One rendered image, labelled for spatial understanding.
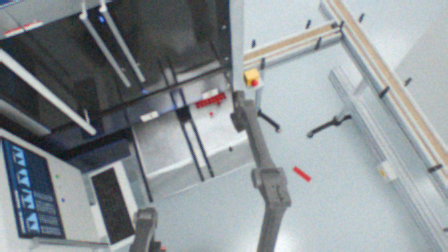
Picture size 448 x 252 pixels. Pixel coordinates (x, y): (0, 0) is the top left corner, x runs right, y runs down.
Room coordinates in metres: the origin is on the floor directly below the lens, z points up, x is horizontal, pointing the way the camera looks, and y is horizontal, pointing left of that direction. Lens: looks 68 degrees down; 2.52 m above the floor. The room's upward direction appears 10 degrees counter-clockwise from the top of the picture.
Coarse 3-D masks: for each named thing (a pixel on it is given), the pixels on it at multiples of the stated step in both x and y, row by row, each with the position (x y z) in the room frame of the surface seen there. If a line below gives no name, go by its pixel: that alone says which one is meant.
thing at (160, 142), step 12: (156, 120) 0.78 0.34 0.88; (168, 120) 0.76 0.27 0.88; (144, 132) 0.72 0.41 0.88; (156, 132) 0.70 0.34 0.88; (168, 132) 0.69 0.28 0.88; (180, 132) 0.68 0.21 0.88; (144, 144) 0.65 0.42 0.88; (156, 144) 0.63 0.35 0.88; (168, 144) 0.62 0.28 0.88; (180, 144) 0.61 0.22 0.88; (144, 156) 0.58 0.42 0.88; (156, 156) 0.56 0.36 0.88; (168, 156) 0.55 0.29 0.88; (180, 156) 0.54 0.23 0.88; (144, 168) 0.50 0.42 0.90; (156, 168) 0.50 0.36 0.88; (168, 168) 0.48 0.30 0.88
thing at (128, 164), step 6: (114, 162) 0.67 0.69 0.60; (126, 162) 0.68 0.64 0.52; (132, 162) 0.69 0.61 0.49; (102, 168) 0.65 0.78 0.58; (126, 168) 0.68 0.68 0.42; (132, 168) 0.68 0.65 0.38; (84, 174) 0.63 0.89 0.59; (126, 174) 0.67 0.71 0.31; (132, 174) 0.67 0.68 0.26; (84, 180) 0.62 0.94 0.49; (132, 180) 0.66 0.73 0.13; (84, 186) 0.61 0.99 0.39; (90, 186) 0.62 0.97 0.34; (90, 192) 0.61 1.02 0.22
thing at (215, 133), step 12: (228, 96) 0.84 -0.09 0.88; (192, 108) 0.81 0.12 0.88; (216, 108) 0.78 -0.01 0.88; (228, 108) 0.77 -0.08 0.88; (204, 120) 0.72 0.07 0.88; (216, 120) 0.71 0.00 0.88; (228, 120) 0.70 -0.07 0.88; (204, 132) 0.65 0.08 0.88; (216, 132) 0.64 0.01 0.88; (228, 132) 0.63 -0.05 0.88; (240, 132) 0.61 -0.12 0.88; (204, 144) 0.58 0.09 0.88; (216, 144) 0.57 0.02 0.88; (228, 144) 0.55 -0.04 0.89
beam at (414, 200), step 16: (336, 80) 1.00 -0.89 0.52; (352, 112) 0.76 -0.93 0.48; (368, 112) 0.72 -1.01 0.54; (368, 128) 0.61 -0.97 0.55; (368, 144) 0.53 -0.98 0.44; (384, 144) 0.48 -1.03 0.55; (384, 160) 0.39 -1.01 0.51; (400, 160) 0.36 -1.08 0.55; (400, 176) 0.27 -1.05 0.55; (400, 192) 0.18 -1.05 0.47; (416, 192) 0.16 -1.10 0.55; (416, 208) 0.07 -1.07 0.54; (416, 224) -0.02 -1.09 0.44; (432, 224) -0.03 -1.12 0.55; (432, 240) -0.12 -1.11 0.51
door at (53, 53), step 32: (32, 32) 0.72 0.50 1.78; (64, 32) 0.73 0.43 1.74; (0, 64) 0.69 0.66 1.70; (32, 64) 0.70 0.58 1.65; (64, 64) 0.72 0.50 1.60; (96, 64) 0.74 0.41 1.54; (0, 96) 0.67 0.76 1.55; (32, 96) 0.68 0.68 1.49; (64, 96) 0.70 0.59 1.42; (96, 96) 0.72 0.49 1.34; (128, 96) 0.74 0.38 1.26
